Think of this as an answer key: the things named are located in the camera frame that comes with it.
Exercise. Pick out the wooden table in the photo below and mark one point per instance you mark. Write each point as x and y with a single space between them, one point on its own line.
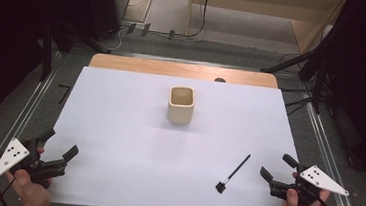
160 67

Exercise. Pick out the white table mat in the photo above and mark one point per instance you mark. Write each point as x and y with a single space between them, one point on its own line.
126 151

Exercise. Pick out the person's left hand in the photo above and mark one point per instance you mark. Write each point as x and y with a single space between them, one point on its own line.
31 191

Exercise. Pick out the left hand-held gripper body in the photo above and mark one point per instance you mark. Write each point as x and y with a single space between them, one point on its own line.
39 168

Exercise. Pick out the black brush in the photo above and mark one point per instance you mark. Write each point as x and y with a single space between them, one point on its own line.
237 170

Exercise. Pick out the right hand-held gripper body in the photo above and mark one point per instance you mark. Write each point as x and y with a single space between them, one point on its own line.
307 190

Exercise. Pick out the light wooden shelf unit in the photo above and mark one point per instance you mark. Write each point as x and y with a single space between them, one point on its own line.
311 30

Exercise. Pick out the metal floor rail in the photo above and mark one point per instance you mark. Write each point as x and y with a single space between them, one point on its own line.
325 152
18 125

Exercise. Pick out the black tripod stand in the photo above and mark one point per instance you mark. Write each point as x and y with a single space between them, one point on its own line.
320 81
47 54

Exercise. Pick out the beige square cup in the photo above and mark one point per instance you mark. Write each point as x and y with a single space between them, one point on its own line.
180 114

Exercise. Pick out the black cabinet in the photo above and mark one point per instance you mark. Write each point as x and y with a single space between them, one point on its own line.
107 6

